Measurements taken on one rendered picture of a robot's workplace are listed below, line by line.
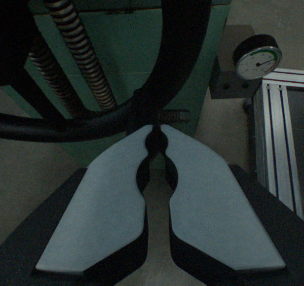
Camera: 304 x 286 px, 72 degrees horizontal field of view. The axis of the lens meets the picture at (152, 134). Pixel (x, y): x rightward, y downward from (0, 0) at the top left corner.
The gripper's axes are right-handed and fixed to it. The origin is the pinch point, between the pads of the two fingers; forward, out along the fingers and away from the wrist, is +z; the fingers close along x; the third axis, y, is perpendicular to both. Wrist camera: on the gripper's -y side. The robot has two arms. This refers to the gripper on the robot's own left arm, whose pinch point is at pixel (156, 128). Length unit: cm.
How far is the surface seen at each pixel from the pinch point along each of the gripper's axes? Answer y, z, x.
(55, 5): -6.2, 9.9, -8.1
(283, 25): 10, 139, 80
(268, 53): 0.7, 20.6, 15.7
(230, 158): 54, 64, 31
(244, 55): 0.8, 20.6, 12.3
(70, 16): -5.3, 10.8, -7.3
